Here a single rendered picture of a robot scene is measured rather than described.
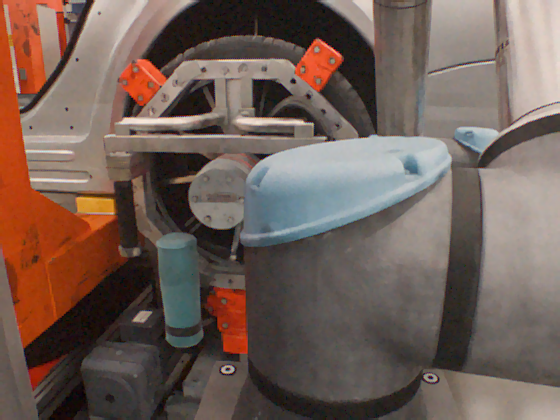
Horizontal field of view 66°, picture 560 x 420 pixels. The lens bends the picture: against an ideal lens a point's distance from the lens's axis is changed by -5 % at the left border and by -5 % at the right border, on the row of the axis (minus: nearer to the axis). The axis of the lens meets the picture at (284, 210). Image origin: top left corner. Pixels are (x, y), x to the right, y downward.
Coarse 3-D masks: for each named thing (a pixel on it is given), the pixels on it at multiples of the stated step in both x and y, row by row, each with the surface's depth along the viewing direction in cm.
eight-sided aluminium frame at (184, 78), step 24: (192, 72) 96; (216, 72) 96; (240, 72) 95; (264, 72) 98; (288, 72) 93; (168, 96) 99; (312, 96) 94; (336, 120) 95; (144, 192) 107; (144, 216) 108; (216, 264) 115; (240, 264) 115; (240, 288) 110
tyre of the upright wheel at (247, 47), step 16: (192, 48) 104; (208, 48) 103; (224, 48) 102; (240, 48) 102; (256, 48) 101; (272, 48) 100; (288, 48) 100; (176, 64) 105; (336, 80) 101; (336, 96) 102; (352, 96) 101; (352, 112) 102; (368, 128) 103
